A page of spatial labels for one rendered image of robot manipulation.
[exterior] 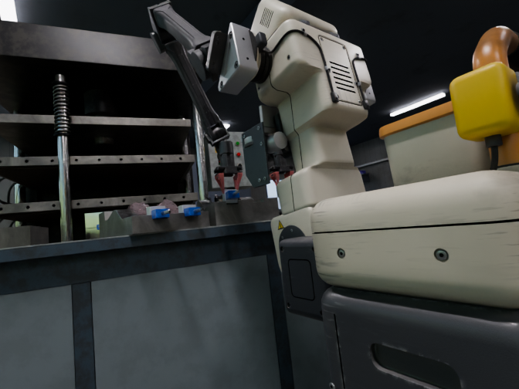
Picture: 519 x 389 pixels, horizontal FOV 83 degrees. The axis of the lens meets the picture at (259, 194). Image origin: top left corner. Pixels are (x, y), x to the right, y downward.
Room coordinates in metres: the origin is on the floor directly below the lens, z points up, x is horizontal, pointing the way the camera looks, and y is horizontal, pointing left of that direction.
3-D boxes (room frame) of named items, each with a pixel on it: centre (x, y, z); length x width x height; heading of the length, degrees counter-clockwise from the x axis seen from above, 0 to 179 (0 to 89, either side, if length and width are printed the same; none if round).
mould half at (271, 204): (1.36, 0.14, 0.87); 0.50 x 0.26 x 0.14; 22
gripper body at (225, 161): (1.13, 0.11, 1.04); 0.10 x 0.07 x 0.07; 112
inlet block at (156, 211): (0.91, 0.31, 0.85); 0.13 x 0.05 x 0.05; 39
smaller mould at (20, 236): (1.04, 0.88, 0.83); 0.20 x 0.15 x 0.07; 22
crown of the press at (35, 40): (1.96, 1.02, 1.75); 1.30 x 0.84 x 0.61; 112
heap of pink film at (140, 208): (1.15, 0.44, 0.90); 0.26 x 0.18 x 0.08; 39
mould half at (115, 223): (1.15, 0.44, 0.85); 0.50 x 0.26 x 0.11; 39
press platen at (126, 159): (2.00, 1.04, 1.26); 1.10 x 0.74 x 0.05; 112
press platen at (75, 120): (2.01, 1.04, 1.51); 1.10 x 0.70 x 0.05; 112
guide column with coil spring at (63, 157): (1.58, 1.05, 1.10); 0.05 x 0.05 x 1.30
